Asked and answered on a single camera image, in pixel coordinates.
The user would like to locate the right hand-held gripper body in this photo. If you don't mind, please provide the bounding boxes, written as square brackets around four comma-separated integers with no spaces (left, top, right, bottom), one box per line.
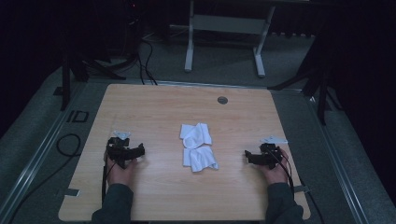
[259,134,290,171]

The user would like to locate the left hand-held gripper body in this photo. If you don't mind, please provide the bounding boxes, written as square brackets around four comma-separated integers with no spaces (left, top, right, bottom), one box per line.
[106,130,135,170]

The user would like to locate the person's right hand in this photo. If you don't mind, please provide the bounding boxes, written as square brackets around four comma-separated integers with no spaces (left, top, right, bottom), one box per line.
[260,148,290,187]

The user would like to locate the person's left hand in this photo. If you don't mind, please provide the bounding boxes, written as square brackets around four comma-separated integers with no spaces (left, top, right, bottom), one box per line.
[105,154,138,189]

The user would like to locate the black metal stand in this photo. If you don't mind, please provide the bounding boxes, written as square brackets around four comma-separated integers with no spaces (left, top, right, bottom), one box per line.
[268,18,344,127]
[59,27,129,112]

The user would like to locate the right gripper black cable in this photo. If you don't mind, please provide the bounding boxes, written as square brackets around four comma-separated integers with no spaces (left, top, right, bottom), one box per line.
[269,148,295,196]

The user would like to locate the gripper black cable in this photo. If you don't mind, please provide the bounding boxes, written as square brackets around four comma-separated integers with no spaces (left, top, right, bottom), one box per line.
[269,148,295,196]
[100,155,117,203]

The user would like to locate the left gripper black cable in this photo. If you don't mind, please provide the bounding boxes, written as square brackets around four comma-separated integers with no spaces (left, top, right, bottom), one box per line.
[100,155,117,203]

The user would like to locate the black floor cable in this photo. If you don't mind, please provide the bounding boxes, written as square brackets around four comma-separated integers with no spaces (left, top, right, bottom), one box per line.
[8,133,82,224]

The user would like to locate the black hanging cables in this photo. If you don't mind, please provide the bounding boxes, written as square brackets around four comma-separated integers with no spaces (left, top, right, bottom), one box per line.
[124,0,159,86]

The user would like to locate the white metal table frame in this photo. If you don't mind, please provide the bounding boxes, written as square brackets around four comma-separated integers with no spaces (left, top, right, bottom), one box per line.
[183,0,277,78]

